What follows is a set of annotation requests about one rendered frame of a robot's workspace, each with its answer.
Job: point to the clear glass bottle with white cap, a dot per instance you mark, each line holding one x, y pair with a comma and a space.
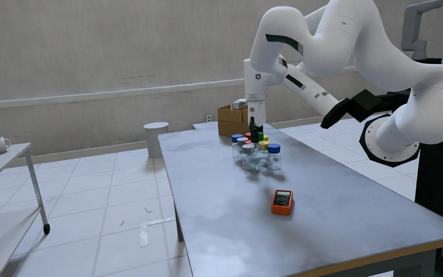
248, 161
240, 143

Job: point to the brown cardboard box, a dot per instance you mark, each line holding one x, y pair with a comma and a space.
232, 122

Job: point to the clear glass bottle with green cap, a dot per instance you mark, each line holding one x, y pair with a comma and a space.
257, 149

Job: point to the glass bottle with blue cap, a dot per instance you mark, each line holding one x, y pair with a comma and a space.
234, 144
274, 157

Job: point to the orange digital multimeter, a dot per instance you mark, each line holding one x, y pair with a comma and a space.
282, 202

